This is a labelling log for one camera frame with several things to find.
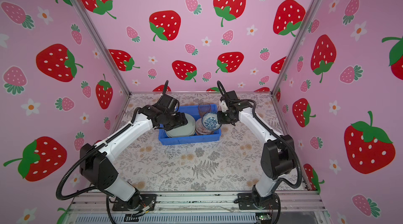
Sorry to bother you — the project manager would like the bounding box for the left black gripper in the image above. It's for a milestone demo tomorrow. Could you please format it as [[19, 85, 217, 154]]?
[[164, 112, 190, 130]]

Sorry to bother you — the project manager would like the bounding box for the pale green flower plate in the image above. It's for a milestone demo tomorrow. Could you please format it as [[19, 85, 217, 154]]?
[[165, 113, 196, 138]]

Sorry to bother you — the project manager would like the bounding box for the blue floral white bowl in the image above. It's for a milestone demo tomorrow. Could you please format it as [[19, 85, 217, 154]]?
[[201, 112, 221, 131]]

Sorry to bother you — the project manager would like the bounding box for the pink clear glass cup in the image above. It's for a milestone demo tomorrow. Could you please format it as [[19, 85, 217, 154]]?
[[198, 102, 212, 118]]

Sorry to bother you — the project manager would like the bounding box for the pink purple glazed bowl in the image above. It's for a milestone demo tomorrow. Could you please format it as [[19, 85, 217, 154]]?
[[195, 119, 214, 135]]

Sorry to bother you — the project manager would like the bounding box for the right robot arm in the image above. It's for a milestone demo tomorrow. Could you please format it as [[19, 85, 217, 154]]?
[[217, 91, 302, 208]]

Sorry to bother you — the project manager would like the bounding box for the blue plastic bin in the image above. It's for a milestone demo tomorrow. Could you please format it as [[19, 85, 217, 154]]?
[[158, 105, 221, 145]]

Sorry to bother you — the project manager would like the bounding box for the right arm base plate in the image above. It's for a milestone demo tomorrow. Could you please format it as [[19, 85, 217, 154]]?
[[234, 192, 281, 210]]

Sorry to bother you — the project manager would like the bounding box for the aluminium front rail frame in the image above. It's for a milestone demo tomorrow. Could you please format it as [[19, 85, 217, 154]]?
[[62, 191, 331, 224]]

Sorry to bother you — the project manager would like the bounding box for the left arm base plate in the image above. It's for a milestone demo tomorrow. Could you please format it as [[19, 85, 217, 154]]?
[[112, 194, 157, 212]]

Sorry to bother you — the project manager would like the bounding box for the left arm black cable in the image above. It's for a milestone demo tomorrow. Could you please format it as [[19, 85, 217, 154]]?
[[56, 148, 98, 201]]

